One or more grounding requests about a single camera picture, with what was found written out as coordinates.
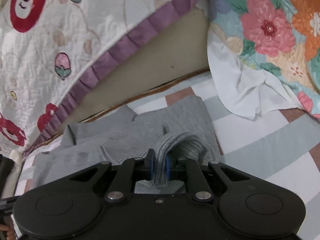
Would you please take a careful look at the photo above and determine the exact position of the grey knit sweater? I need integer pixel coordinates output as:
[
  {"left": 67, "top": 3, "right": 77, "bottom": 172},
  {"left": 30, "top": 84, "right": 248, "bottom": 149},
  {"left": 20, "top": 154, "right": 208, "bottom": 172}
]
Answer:
[{"left": 32, "top": 96, "right": 220, "bottom": 193}]

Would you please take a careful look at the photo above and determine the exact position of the white red bear quilt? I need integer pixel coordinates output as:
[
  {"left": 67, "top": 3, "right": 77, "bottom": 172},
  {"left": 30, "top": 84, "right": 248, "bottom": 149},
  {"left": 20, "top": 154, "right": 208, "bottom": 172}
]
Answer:
[{"left": 1, "top": 0, "right": 198, "bottom": 156}]

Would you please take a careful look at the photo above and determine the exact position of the cream mattress side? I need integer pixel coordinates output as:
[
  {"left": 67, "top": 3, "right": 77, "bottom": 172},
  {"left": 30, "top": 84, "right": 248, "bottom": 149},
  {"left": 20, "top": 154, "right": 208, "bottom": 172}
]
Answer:
[{"left": 64, "top": 8, "right": 209, "bottom": 125}]

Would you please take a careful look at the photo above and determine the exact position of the person left hand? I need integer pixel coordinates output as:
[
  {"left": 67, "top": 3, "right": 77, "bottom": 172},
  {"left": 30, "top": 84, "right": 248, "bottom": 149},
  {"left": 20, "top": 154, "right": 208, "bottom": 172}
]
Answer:
[{"left": 0, "top": 224, "right": 17, "bottom": 240}]

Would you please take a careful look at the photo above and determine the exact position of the checkered bed sheet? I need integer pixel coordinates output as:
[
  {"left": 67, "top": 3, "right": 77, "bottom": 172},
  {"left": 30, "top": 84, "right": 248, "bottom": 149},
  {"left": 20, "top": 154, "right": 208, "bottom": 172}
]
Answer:
[{"left": 15, "top": 74, "right": 320, "bottom": 205}]

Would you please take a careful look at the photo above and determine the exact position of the colourful floral quilt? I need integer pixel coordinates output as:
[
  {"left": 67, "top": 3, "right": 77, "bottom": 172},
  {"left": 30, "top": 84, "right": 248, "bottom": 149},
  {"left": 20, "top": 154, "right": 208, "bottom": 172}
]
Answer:
[{"left": 200, "top": 0, "right": 319, "bottom": 120}]

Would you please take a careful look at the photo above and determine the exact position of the folded white garment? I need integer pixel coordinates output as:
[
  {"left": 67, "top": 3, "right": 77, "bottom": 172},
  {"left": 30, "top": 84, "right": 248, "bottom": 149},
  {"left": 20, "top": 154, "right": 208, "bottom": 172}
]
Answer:
[{"left": 9, "top": 150, "right": 22, "bottom": 163}]

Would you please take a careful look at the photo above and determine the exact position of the folded dark brown garment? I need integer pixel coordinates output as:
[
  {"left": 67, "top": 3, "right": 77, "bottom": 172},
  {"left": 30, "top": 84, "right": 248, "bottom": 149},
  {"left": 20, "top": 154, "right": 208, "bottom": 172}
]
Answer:
[{"left": 0, "top": 154, "right": 15, "bottom": 194}]

